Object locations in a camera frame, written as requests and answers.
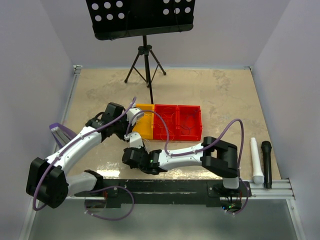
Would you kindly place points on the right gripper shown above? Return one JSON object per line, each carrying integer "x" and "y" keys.
{"x": 142, "y": 149}

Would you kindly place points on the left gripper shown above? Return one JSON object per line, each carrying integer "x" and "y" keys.
{"x": 121, "y": 136}

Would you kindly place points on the yellow plastic bin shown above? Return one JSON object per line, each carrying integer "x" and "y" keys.
{"x": 145, "y": 125}

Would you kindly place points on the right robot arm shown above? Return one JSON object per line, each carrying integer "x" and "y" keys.
{"x": 218, "y": 157}

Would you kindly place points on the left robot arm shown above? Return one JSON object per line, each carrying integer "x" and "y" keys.
{"x": 59, "y": 164}

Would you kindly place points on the black music stand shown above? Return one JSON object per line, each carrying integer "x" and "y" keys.
{"x": 118, "y": 19}

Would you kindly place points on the white microphone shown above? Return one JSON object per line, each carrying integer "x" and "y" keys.
{"x": 257, "y": 174}

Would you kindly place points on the black microphone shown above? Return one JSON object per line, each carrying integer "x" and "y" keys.
{"x": 266, "y": 153}

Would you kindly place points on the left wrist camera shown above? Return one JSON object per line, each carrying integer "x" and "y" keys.
{"x": 134, "y": 114}

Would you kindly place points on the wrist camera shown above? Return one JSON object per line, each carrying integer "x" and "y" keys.
{"x": 134, "y": 114}
{"x": 134, "y": 139}

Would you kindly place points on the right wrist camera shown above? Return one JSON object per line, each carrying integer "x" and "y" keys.
{"x": 134, "y": 139}

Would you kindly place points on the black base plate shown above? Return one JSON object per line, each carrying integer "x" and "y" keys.
{"x": 208, "y": 192}

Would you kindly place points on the aluminium left rail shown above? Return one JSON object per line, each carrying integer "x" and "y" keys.
{"x": 76, "y": 74}

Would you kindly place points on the aluminium rail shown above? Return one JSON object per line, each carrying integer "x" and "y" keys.
{"x": 275, "y": 187}
{"x": 76, "y": 74}

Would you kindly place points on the aluminium front rail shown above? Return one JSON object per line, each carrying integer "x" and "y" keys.
{"x": 275, "y": 187}

